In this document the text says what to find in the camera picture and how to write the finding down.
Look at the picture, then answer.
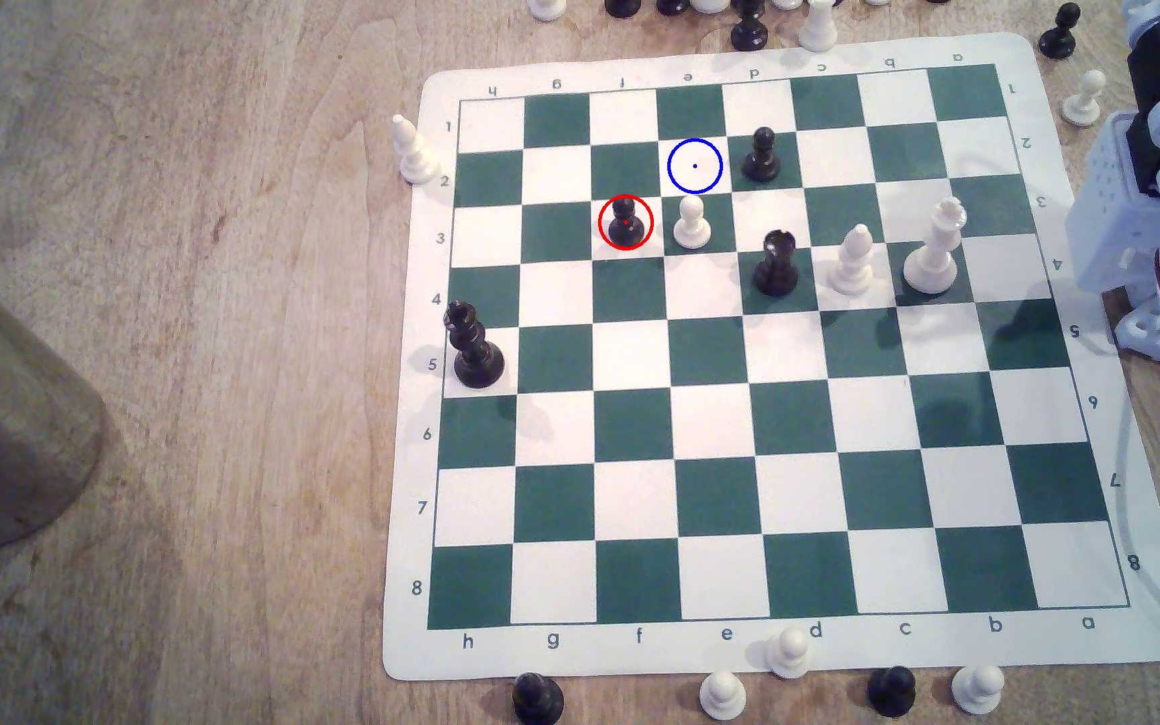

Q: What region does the green and white chess mat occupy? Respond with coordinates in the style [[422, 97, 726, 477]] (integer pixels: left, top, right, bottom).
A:
[[381, 32, 1160, 684]]

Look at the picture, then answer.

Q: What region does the tall black chess piece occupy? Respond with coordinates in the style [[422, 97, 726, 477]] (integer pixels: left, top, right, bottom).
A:
[[730, 0, 769, 52]]

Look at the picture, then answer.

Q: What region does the blurry brown cylindrical object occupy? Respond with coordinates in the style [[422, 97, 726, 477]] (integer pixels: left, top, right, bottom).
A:
[[0, 246, 108, 551]]

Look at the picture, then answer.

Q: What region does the black rook chess piece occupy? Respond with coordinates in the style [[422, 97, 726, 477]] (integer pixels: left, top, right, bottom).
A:
[[752, 230, 801, 297]]

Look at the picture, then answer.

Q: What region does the white queen chess piece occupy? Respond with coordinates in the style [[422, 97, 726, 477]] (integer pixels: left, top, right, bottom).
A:
[[903, 197, 968, 295]]

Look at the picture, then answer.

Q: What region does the white bishop chess piece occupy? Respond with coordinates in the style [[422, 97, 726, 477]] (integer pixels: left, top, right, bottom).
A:
[[828, 224, 876, 297], [391, 113, 439, 185]]

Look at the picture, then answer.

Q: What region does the black king chess piece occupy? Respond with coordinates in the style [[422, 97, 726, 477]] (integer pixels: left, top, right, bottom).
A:
[[443, 300, 505, 390]]

